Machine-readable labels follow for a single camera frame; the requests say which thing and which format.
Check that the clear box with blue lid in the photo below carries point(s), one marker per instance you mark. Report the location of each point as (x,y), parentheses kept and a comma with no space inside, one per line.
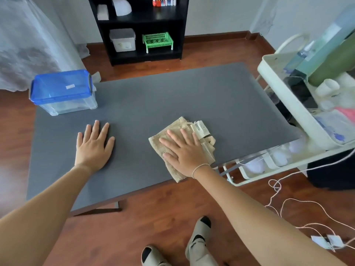
(62,87)

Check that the beige cloth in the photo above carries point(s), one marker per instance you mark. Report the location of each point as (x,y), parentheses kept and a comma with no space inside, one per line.
(160,148)

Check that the white paper cup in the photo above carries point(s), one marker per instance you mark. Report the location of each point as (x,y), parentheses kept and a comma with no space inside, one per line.
(327,88)

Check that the group of white plastic bottles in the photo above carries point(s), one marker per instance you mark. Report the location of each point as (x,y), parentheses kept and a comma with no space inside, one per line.
(280,157)

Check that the green cylinder bottle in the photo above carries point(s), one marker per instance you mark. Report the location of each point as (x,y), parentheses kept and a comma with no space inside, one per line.
(335,63)

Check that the black flat device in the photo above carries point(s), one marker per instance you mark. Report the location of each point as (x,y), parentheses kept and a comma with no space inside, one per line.
(301,90)

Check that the grey slipper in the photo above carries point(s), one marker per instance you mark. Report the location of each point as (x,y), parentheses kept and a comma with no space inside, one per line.
(151,257)
(199,243)

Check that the person's left thumb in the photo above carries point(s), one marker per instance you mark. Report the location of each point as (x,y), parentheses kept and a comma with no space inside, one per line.
(109,146)

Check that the white sheer curtain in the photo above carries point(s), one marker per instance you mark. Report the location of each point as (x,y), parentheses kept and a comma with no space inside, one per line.
(30,44)

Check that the person's left little finger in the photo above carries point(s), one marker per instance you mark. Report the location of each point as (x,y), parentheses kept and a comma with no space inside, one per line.
(79,140)

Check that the person's right middle finger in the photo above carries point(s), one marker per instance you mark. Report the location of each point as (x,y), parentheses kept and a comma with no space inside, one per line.
(175,138)

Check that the person's right hand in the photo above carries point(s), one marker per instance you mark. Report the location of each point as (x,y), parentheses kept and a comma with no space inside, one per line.
(188,157)

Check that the pink packet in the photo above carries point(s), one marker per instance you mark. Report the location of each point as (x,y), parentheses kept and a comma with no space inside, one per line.
(347,113)

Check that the person's left hand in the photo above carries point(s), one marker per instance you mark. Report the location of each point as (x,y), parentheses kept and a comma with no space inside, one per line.
(91,152)

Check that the white paper tag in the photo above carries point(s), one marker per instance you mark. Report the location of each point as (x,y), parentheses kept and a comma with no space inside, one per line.
(200,129)

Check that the grey right slipper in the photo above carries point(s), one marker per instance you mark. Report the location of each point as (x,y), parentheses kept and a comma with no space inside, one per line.
(199,243)

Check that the person's left middle finger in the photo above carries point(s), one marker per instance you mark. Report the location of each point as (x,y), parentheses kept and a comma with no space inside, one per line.
(94,130)

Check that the person's left forearm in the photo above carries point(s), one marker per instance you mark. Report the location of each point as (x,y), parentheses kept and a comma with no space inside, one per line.
(41,216)

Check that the black bag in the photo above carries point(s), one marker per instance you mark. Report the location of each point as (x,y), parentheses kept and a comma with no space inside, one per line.
(332,171)

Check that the person's right forearm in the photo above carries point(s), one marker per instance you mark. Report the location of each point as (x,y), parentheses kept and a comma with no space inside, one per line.
(249,218)

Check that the clear bag with blue print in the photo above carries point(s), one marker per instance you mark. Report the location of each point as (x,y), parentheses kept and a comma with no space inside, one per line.
(332,126)

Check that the person's right thumb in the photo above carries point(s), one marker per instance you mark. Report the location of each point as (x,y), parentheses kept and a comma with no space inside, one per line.
(170,160)

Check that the person's right little finger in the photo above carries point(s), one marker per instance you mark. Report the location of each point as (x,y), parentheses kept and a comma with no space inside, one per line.
(197,139)

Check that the translucent teal bottle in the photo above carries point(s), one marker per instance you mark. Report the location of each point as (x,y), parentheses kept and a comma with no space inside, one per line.
(319,49)

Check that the green plastic basket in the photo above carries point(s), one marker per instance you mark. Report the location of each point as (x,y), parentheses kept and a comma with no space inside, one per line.
(157,40)

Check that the black shelf unit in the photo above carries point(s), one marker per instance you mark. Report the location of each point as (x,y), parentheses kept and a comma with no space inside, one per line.
(144,22)

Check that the row of small coloured bottles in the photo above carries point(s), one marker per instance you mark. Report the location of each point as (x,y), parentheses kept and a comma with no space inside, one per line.
(164,1)

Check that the grey left slipper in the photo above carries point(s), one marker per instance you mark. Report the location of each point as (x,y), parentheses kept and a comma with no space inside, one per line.
(151,257)

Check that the white folded pad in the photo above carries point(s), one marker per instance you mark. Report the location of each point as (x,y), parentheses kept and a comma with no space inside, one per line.
(102,12)

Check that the white power adapter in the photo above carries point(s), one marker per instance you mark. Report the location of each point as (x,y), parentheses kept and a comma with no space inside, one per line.
(335,241)
(320,241)

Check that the white dome-shaped object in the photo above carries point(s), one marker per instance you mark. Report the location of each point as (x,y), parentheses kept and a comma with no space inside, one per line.
(121,6)

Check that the white box with grey lid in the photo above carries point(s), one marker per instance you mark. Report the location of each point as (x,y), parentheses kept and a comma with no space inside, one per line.
(122,40)

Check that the white utility cart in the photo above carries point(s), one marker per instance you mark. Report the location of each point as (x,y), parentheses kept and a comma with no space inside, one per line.
(285,94)

